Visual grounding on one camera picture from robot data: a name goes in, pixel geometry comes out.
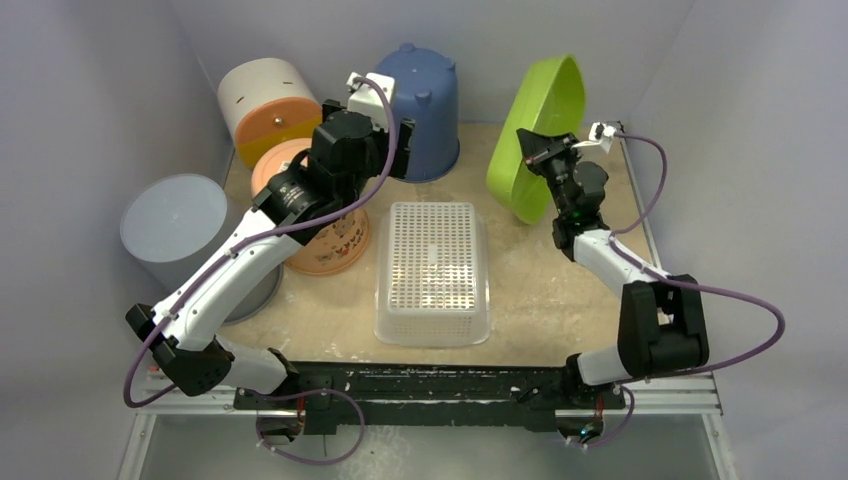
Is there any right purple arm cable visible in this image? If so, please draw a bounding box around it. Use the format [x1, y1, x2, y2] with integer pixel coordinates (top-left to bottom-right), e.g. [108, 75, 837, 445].
[606, 131, 787, 382]

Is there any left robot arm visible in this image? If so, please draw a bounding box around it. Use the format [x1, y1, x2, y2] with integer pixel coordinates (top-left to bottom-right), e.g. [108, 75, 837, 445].
[123, 101, 415, 409]

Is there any large grey plastic bucket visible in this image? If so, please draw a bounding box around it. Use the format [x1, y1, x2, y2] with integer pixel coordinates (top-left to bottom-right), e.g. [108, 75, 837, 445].
[119, 173, 285, 326]

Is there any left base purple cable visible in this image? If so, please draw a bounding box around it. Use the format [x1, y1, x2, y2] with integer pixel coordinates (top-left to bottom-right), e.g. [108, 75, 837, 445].
[254, 385, 368, 466]

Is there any green white plastic basket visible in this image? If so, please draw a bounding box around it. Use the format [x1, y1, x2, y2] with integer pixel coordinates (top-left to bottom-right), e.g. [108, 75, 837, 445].
[486, 54, 587, 225]

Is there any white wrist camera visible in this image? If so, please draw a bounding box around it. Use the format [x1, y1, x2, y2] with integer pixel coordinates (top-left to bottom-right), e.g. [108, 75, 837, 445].
[588, 122, 618, 153]
[346, 72, 396, 130]

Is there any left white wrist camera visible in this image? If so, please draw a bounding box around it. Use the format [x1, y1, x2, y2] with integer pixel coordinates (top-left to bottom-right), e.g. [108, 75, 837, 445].
[346, 72, 396, 130]

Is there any white mini drawer cabinet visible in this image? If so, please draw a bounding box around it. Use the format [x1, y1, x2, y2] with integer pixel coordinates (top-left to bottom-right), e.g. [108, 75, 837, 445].
[217, 58, 322, 169]

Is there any white mesh basket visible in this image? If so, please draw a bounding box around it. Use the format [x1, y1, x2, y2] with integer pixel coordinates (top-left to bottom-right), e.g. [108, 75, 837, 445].
[374, 201, 491, 348]

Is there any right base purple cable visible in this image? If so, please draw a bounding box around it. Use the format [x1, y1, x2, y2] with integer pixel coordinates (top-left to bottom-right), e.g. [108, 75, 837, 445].
[564, 387, 637, 452]

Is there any blue plastic bucket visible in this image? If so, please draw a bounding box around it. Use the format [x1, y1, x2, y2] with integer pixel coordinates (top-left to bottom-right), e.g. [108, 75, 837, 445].
[375, 43, 460, 183]

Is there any aluminium frame rail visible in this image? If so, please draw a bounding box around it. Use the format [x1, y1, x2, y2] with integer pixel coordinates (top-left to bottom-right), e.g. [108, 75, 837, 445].
[119, 122, 737, 480]

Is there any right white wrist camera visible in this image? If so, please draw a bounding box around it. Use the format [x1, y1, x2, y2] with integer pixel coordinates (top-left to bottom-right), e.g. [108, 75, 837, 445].
[588, 122, 618, 153]

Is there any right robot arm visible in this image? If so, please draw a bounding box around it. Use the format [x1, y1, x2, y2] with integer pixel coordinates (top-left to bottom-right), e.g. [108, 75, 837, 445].
[516, 124, 709, 407]

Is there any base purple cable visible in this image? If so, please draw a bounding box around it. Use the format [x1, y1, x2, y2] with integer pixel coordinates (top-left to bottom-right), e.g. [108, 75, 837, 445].
[254, 385, 368, 466]
[564, 387, 637, 452]

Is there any orange capybara bucket blue rim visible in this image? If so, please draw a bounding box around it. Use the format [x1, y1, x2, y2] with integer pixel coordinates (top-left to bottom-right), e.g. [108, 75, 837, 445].
[251, 138, 371, 275]

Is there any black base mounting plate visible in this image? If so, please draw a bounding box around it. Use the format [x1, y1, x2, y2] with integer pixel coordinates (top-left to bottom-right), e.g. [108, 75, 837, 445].
[234, 361, 626, 435]

